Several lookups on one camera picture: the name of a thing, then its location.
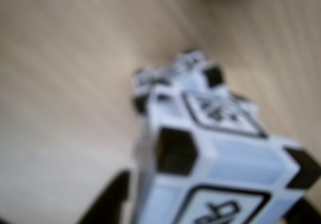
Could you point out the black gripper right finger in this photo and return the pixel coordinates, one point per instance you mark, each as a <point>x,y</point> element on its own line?
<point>298,217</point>

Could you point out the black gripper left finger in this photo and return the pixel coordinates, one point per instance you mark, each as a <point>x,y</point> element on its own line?
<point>107,204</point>

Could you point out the white cube crossed symbol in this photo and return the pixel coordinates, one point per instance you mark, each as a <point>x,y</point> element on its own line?
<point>225,158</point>

